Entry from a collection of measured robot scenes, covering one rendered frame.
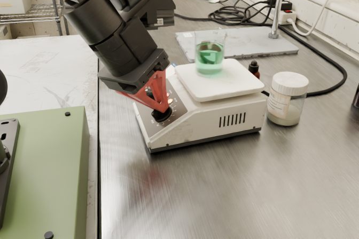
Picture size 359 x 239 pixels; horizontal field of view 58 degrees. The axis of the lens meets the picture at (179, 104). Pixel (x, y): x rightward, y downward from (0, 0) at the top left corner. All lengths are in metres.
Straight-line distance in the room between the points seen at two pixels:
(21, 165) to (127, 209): 0.14
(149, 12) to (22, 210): 0.29
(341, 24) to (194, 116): 0.59
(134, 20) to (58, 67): 0.43
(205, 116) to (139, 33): 0.16
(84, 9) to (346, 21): 0.72
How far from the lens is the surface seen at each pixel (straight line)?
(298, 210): 0.46
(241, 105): 0.51
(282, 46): 0.92
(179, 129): 0.49
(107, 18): 0.41
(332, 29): 1.00
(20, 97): 0.73
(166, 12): 0.48
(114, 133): 0.56
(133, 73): 0.43
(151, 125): 0.51
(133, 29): 0.42
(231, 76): 0.54
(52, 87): 0.74
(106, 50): 0.42
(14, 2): 2.66
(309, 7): 1.10
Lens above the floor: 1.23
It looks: 32 degrees down
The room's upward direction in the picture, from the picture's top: straight up
